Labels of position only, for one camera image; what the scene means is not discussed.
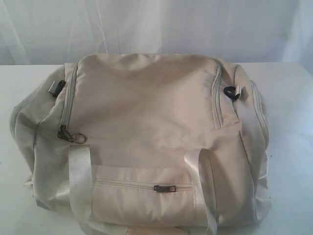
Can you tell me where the beige fabric duffel bag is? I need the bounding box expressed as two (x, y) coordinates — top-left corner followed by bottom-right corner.
(10, 54), (271, 235)

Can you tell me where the dark front pocket zipper pull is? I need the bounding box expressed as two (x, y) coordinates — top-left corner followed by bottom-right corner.
(153, 185), (177, 193)

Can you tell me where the white backdrop curtain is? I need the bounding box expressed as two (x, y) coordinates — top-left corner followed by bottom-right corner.
(0, 0), (313, 65)

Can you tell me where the black right strap D-ring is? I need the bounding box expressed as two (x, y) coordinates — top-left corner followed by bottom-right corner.
(223, 85), (243, 101)

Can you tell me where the black strap d-ring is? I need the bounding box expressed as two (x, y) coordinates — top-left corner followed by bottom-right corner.
(47, 79), (66, 97)
(223, 85), (243, 101)

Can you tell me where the black left strap D-ring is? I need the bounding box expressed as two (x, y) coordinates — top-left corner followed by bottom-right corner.
(47, 79), (66, 97)

